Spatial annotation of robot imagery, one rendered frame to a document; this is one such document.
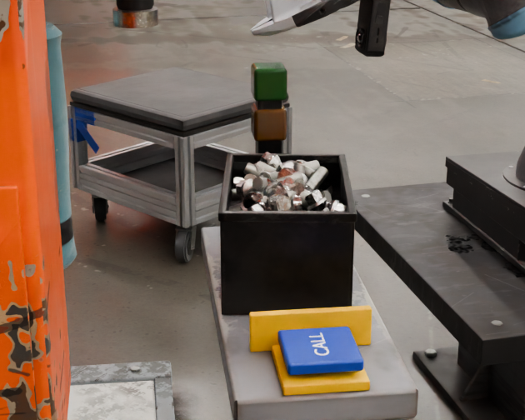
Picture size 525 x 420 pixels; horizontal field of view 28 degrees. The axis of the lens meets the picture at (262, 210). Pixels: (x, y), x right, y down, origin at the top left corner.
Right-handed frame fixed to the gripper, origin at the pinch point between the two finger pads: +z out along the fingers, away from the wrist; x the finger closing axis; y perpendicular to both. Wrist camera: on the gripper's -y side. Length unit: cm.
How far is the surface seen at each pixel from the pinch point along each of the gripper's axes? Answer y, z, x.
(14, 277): 12, 27, 67
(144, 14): 13.6, 12.2, 24.7
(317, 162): -12.6, 2.3, 14.1
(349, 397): -21, 12, 46
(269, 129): -9.2, 5.0, 6.5
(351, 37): -109, -70, -327
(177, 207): -50, 24, -88
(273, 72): -3.1, 1.6, 6.5
